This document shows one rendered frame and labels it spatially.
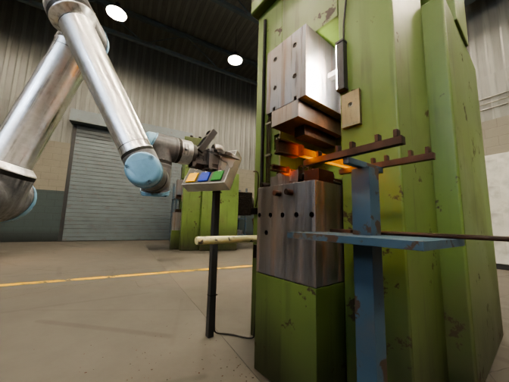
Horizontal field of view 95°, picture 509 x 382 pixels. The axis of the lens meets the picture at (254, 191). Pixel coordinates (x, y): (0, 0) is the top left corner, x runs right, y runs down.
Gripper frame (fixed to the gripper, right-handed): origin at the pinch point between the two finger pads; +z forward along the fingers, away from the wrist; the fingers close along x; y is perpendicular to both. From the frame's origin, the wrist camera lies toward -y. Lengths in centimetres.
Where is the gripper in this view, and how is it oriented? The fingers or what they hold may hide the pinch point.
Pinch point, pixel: (234, 158)
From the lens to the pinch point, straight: 102.3
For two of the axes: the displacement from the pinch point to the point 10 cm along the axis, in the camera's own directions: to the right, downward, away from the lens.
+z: 7.8, 1.0, 6.2
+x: 6.3, -0.8, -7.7
